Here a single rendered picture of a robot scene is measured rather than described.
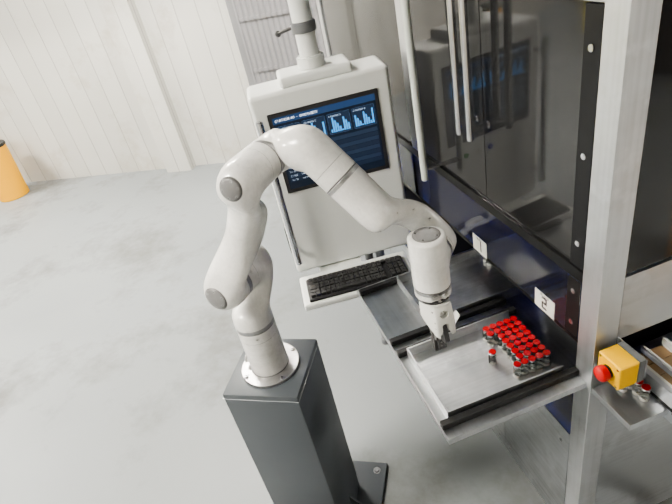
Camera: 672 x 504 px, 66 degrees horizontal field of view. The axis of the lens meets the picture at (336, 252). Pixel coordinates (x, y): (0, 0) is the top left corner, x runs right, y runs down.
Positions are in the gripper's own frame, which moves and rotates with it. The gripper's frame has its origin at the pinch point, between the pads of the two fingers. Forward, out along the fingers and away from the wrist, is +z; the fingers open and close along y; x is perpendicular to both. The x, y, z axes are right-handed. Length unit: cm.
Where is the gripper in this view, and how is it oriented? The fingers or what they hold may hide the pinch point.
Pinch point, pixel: (439, 341)
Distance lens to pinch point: 132.2
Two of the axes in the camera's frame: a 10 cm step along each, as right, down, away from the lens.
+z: 2.0, 8.2, 5.4
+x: -9.4, 3.2, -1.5
